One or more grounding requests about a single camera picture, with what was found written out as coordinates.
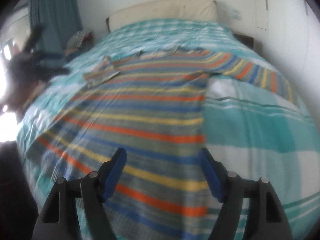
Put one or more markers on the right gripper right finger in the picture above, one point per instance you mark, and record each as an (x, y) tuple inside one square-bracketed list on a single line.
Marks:
[(266, 218)]

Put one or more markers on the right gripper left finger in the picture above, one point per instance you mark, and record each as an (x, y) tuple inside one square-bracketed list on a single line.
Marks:
[(58, 218)]

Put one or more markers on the striped knit sweater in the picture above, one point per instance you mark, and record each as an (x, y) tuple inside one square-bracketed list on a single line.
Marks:
[(153, 107)]

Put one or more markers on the pile of clothes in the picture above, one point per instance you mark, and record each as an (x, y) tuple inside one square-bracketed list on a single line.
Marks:
[(79, 41)]

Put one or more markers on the blue curtain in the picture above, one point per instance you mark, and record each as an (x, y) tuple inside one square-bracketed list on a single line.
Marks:
[(61, 19)]

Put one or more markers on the teal plaid bed cover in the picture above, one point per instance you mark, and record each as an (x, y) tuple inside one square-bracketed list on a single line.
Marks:
[(281, 141)]

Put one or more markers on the dark bedside table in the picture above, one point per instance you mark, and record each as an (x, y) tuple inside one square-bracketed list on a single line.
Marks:
[(244, 39)]

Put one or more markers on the cream padded headboard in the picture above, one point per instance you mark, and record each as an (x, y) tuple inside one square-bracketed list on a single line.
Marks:
[(190, 10)]

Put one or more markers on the white wardrobe doors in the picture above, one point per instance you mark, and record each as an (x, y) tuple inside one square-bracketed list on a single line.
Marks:
[(289, 33)]

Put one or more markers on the wall socket with stickers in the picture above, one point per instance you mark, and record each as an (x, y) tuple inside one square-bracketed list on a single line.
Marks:
[(235, 14)]

